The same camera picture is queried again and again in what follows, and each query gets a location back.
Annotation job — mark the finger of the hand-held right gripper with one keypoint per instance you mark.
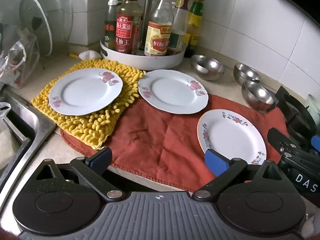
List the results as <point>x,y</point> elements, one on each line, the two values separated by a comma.
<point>295,120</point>
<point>282,138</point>

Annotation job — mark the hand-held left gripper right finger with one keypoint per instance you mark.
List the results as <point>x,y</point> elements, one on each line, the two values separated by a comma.
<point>216,162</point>

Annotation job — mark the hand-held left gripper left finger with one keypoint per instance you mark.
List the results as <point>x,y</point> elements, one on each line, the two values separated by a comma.
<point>100,158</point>

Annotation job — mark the gold-rimmed floral plate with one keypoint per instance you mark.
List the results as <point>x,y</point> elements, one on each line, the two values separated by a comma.
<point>231,137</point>

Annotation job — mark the scalloped pink-flower plate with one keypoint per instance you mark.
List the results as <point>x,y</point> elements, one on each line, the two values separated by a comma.
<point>85,92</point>
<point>172,91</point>

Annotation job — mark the large steel bowl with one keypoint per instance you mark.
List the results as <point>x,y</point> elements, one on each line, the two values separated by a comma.
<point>207,67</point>

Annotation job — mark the pale green container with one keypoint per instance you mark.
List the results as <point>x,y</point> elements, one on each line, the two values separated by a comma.
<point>314,103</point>

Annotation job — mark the yellow chenille mat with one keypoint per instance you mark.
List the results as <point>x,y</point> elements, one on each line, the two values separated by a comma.
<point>82,127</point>

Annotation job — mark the medium steel bowl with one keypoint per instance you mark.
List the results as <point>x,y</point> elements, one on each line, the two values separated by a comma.
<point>257,96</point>

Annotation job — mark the red cloth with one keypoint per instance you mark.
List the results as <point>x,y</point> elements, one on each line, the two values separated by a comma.
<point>160,140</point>

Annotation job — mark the small steel bowl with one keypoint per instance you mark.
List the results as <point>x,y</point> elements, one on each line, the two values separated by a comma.
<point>246,73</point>

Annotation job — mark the stainless steel sink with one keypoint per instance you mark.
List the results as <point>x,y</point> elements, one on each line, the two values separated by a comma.
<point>22,140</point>

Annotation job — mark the white plastic bag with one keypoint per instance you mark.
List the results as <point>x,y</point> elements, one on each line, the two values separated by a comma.
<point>6,135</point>

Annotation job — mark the white round bottle tray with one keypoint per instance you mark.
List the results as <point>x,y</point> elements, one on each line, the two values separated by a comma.
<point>140,62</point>

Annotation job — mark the small white lump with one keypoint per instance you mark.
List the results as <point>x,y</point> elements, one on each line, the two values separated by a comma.
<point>88,54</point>

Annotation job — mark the small yellow object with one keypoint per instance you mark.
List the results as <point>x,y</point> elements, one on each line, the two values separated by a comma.
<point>74,55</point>

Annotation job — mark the clear plastic bag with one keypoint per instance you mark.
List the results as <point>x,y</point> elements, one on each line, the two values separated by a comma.
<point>15,60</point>

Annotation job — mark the red-label soy sauce bottle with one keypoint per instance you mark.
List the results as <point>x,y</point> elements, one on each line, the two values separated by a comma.
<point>126,30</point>

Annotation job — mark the yellow-cap vinegar bottle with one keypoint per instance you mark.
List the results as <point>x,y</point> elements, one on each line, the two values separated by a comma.
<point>158,37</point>

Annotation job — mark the yellow-green label oil bottle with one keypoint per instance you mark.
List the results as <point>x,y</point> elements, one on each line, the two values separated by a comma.
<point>196,20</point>

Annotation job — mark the clear bottle with green label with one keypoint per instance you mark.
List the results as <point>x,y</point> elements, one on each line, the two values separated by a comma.
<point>111,17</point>

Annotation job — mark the glass pot lid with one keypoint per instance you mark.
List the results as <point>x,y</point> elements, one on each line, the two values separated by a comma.
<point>33,22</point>
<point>60,10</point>

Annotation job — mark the stainless steel grinder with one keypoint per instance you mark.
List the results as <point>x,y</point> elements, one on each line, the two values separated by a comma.
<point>147,10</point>

